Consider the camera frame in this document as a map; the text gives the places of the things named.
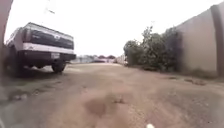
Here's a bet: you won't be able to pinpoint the distant vehicles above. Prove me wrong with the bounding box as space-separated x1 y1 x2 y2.
70 54 128 66

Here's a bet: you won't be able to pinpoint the brown dirt road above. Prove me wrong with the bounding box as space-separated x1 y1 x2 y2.
0 62 224 128

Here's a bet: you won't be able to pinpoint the green bushes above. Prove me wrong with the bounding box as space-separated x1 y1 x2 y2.
122 25 183 73

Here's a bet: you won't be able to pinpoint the white pickup truck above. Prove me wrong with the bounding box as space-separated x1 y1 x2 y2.
3 21 77 76

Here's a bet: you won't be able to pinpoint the long wall with pillars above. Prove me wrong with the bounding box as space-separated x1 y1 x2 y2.
173 0 224 78

